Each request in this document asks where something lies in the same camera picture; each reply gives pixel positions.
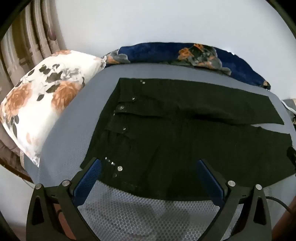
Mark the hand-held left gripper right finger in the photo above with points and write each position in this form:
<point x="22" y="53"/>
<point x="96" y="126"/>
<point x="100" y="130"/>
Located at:
<point x="209" y="178"/>

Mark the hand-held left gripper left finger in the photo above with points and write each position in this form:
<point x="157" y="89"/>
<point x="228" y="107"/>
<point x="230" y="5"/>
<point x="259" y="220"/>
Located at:
<point x="89" y="176"/>

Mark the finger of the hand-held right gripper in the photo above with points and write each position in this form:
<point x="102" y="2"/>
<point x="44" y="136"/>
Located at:
<point x="292" y="155"/>

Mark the black pants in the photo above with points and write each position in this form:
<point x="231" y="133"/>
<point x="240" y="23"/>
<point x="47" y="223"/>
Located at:
<point x="175" y="129"/>

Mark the grey mesh mattress mat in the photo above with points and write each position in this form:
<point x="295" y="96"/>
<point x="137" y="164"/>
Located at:
<point x="69" y="129"/>

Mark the white floral pillow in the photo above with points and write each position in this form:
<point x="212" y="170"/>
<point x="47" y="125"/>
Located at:
<point x="41" y="97"/>

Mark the blue floral blanket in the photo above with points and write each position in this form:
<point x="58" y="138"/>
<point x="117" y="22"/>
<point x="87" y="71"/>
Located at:
<point x="150" y="53"/>

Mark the beige patterned curtain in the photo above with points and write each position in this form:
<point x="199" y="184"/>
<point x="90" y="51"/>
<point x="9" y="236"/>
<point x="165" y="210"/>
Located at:
<point x="25" y="39"/>

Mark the wooden bed frame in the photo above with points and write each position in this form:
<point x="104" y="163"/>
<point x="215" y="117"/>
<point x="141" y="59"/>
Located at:
<point x="286" y="228"/>

